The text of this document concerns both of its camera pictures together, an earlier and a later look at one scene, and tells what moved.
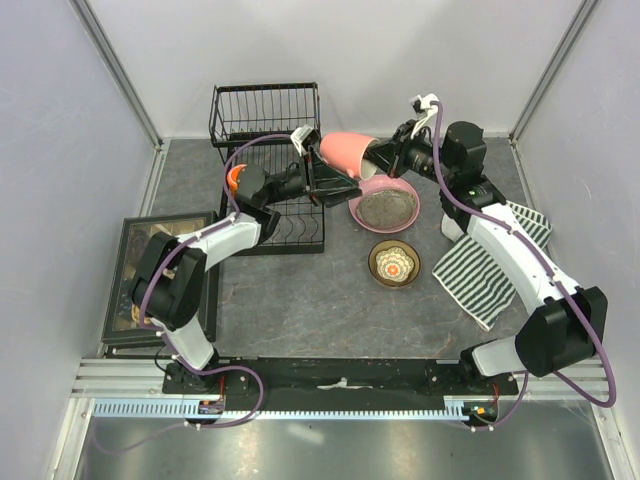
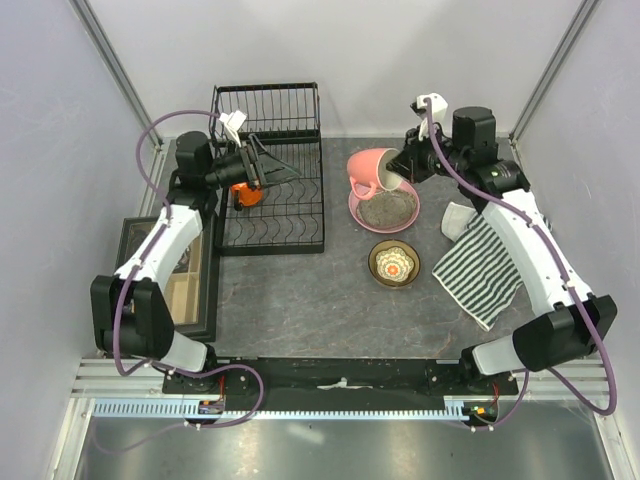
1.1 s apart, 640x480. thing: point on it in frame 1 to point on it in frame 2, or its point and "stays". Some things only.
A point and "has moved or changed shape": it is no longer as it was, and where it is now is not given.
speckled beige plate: (386, 209) stays
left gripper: (321, 179) to (263, 169)
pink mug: (346, 151) has moved or changed shape
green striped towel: (477, 281) stays
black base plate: (336, 383) stays
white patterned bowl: (394, 264) stays
